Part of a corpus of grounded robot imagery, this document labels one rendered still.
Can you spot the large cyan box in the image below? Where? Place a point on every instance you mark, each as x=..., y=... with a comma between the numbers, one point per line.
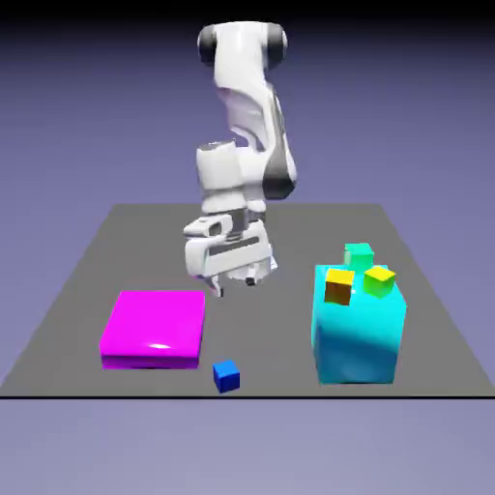
x=357, y=340

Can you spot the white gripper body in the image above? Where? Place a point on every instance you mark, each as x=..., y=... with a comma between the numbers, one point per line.
x=232, y=255

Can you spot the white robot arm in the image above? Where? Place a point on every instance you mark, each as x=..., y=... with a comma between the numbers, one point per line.
x=239, y=96

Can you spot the small blue cube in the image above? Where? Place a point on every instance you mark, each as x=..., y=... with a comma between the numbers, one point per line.
x=226, y=376

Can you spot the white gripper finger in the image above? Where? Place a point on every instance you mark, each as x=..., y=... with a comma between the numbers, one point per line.
x=250, y=277
x=215, y=285

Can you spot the small yellow-green cube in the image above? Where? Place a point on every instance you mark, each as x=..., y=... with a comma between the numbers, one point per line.
x=379, y=281

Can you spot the large magenta box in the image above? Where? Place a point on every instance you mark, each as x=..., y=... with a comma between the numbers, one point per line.
x=154, y=328

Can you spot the small orange cube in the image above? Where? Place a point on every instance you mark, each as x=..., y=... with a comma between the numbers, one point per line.
x=339, y=287

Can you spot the small teal cube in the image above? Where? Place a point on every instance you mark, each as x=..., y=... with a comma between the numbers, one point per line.
x=359, y=255

